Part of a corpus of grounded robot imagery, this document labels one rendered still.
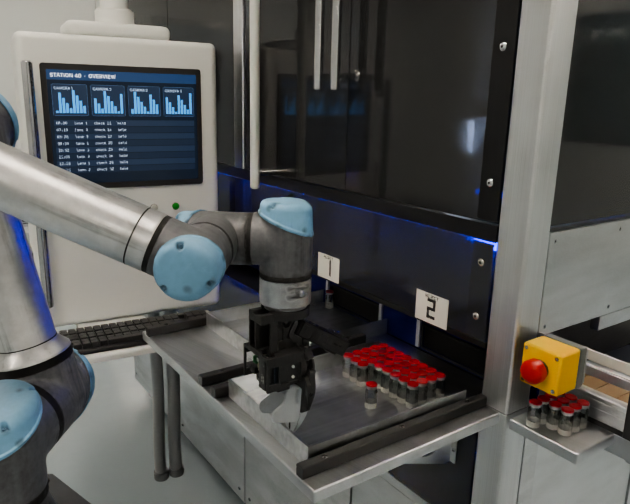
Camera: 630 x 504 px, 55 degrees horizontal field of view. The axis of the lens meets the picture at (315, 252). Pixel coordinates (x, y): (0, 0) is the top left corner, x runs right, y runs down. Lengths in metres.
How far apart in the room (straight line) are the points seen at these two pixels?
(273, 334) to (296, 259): 0.12
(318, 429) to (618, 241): 0.67
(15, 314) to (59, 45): 0.85
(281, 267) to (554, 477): 0.78
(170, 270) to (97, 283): 1.04
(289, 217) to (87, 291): 1.01
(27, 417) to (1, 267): 0.22
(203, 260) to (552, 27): 0.63
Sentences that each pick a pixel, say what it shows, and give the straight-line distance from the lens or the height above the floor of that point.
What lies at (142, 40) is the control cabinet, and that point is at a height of 1.54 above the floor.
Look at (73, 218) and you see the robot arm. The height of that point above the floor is 1.27.
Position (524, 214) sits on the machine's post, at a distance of 1.03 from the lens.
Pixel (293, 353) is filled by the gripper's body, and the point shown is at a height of 1.06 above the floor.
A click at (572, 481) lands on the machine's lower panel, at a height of 0.65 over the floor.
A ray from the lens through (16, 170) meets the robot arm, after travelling 0.77.
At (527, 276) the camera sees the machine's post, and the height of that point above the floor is 1.13.
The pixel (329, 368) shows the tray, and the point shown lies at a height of 0.88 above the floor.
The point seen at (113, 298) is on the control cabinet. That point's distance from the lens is 1.75.
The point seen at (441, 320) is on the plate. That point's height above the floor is 1.01.
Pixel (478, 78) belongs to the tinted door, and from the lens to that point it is 1.10.
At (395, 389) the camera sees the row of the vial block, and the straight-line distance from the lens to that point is 1.13.
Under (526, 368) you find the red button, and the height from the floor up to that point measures 1.00.
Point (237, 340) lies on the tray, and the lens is 1.33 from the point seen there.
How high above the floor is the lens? 1.41
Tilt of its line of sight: 14 degrees down
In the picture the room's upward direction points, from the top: 1 degrees clockwise
